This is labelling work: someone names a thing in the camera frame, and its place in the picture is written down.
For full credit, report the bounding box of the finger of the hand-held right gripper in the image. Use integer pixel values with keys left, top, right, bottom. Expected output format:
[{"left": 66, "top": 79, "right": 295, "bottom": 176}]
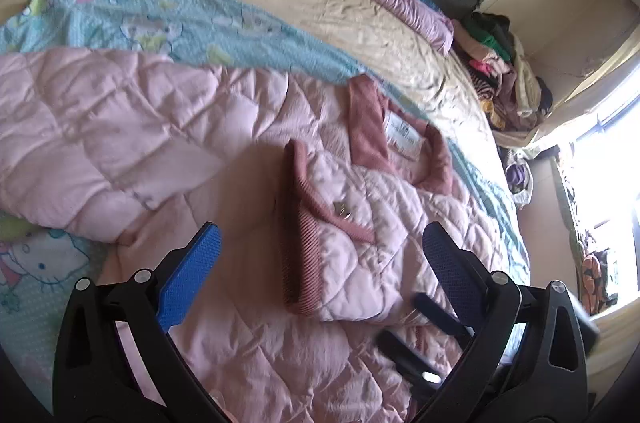
[
  {"left": 412, "top": 293, "right": 473, "bottom": 339},
  {"left": 377, "top": 330, "right": 443, "bottom": 386}
]

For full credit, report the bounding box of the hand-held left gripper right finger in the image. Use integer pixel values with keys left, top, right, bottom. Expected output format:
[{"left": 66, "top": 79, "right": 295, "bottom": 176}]
[{"left": 410, "top": 221, "right": 591, "bottom": 423}]

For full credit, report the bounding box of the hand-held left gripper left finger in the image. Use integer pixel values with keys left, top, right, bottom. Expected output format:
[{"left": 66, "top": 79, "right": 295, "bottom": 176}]
[{"left": 52, "top": 222, "right": 231, "bottom": 423}]

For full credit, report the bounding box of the pink quilted jacket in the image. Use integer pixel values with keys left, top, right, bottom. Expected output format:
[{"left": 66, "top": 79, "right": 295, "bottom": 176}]
[{"left": 0, "top": 50, "right": 531, "bottom": 423}]

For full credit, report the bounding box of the pile of mixed clothes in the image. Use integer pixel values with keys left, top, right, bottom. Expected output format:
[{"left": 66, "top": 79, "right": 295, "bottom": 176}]
[{"left": 452, "top": 10, "right": 556, "bottom": 134}]

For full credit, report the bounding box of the orange patterned cloth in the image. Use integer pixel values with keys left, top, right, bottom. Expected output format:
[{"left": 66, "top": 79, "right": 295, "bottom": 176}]
[{"left": 581, "top": 253, "right": 610, "bottom": 306}]

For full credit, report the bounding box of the white bag with purple cloth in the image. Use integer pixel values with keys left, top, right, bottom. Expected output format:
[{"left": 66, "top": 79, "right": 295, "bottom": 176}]
[{"left": 505, "top": 148, "right": 536, "bottom": 204}]

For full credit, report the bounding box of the window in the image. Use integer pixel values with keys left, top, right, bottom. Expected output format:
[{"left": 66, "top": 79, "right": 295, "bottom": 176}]
[{"left": 555, "top": 103, "right": 640, "bottom": 314}]

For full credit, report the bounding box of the cream curtain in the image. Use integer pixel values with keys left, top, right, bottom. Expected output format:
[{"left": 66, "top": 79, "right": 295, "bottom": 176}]
[{"left": 500, "top": 38, "right": 640, "bottom": 154}]

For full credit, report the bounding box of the teal cartoon printed blanket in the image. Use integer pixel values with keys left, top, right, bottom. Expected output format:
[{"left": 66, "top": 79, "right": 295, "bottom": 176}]
[{"left": 0, "top": 0, "right": 531, "bottom": 344}]

